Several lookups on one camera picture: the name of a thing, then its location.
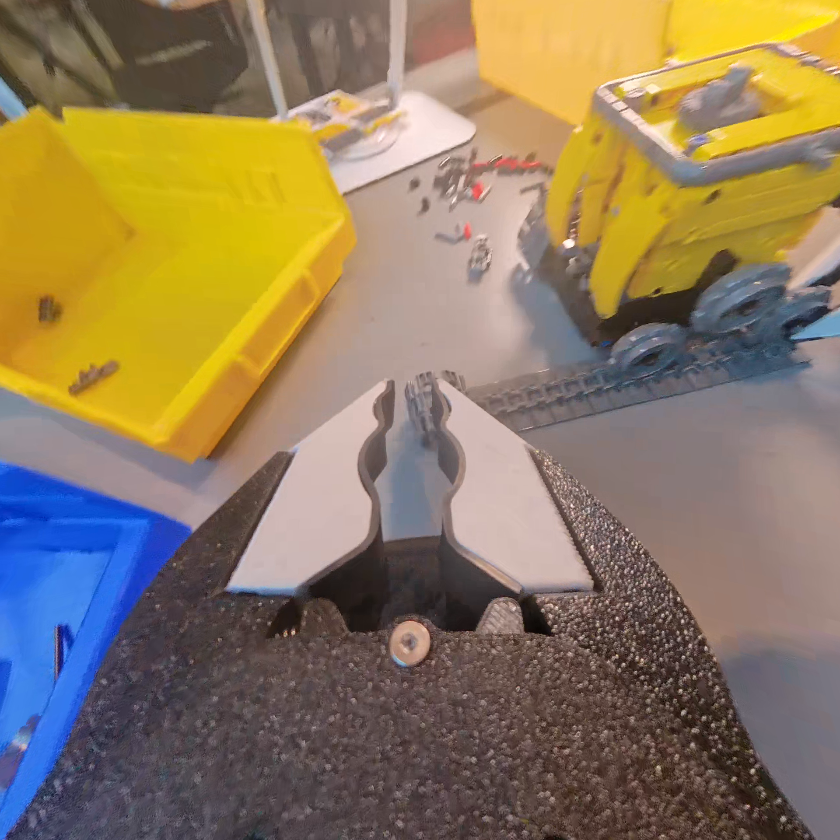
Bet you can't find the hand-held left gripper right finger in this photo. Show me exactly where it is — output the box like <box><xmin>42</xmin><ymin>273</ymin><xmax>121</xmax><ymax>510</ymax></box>
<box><xmin>434</xmin><ymin>381</ymin><xmax>598</xmax><ymax>594</ymax></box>

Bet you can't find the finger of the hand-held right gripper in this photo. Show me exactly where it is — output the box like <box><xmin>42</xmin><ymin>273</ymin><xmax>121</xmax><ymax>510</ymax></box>
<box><xmin>788</xmin><ymin>305</ymin><xmax>840</xmax><ymax>345</ymax></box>

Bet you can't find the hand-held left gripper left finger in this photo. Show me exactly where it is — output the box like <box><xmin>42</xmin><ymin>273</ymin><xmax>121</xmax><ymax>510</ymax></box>
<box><xmin>226</xmin><ymin>381</ymin><xmax>397</xmax><ymax>594</ymax></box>

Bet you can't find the grey toy track chain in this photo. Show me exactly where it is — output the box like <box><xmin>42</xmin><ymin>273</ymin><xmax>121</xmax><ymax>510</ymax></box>
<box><xmin>466</xmin><ymin>329</ymin><xmax>815</xmax><ymax>434</ymax></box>

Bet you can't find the small grey track link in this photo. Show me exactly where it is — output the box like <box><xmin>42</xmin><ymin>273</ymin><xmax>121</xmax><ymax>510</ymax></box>
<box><xmin>405</xmin><ymin>372</ymin><xmax>463</xmax><ymax>447</ymax></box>

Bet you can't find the yellow toy brick bulldozer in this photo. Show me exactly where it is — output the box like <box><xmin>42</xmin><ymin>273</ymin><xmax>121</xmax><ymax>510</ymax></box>
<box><xmin>519</xmin><ymin>44</ymin><xmax>840</xmax><ymax>382</ymax></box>

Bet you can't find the blue storage bin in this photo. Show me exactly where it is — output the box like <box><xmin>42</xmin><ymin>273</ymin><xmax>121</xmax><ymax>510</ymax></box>
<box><xmin>0</xmin><ymin>462</ymin><xmax>195</xmax><ymax>828</ymax></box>

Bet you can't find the yellow storage bin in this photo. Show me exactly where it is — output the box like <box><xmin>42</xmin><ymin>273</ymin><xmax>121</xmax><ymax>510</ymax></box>
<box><xmin>0</xmin><ymin>105</ymin><xmax>358</xmax><ymax>463</ymax></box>
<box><xmin>663</xmin><ymin>0</ymin><xmax>840</xmax><ymax>64</ymax></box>
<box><xmin>470</xmin><ymin>0</ymin><xmax>683</xmax><ymax>128</ymax></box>

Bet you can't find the pile of small brick pins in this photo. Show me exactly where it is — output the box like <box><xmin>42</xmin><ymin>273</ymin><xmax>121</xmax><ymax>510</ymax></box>
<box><xmin>405</xmin><ymin>147</ymin><xmax>559</xmax><ymax>277</ymax></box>

